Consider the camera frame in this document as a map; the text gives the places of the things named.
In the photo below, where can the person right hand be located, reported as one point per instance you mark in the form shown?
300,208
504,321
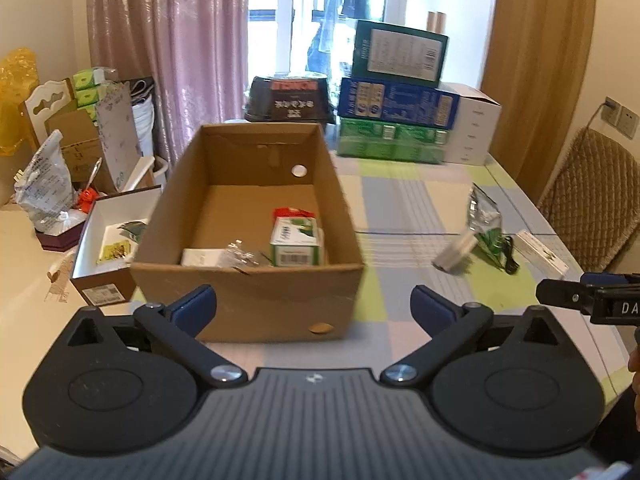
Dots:
634,368

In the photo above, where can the white slim medicine box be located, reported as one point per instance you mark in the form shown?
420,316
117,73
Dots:
538,254

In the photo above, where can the white printed plastic bag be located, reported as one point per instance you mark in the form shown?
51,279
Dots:
44,188

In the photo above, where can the green tissue pack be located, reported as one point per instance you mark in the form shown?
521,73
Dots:
368,139

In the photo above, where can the small brown carton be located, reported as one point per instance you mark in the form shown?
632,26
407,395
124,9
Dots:
81,148

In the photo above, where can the quilted brown chair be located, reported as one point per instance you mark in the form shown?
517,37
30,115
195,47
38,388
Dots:
593,202

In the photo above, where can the small white case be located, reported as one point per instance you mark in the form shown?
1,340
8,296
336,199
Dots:
457,250

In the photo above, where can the green tissue boxes stack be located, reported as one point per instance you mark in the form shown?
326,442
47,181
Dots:
89,86

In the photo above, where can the orange toy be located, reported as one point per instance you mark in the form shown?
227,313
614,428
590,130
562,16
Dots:
86,199

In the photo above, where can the clear plastic metal case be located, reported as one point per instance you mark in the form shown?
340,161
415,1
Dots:
234,255

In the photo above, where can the pink curtain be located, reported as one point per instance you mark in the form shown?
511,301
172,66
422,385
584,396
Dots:
195,51

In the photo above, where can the dark red box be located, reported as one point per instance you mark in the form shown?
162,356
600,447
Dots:
61,242

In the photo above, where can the white carton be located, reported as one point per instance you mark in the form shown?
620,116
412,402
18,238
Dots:
474,126

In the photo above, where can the yellow plastic bag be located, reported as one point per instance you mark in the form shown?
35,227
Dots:
18,79

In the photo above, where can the open white shoebox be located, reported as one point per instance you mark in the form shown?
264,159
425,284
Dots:
108,243

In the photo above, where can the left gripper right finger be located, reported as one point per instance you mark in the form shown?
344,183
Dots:
454,332

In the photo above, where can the green white medicine box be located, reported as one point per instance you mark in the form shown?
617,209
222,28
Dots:
296,241

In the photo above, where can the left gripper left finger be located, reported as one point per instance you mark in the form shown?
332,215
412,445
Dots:
174,330

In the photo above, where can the brown cardboard box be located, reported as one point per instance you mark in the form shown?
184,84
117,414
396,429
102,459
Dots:
227,186

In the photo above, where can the cardboard tubes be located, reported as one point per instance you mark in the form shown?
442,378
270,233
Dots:
436,22

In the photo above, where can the blue carton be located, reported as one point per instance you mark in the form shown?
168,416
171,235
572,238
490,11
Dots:
407,104

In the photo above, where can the wall socket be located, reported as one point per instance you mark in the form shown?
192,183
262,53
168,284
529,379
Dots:
624,120

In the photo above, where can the brown curtain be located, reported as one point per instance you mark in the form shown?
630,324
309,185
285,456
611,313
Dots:
536,61

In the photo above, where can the plaid tablecloth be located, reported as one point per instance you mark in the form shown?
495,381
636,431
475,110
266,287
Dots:
405,215

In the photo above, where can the silver green leaf pouch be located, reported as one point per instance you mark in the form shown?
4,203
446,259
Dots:
485,221

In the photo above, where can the black food container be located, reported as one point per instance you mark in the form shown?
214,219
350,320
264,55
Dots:
289,98

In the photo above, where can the dark green carton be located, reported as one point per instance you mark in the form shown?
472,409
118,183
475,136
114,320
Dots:
393,52

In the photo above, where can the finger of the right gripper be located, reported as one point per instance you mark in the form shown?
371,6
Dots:
568,294
610,279

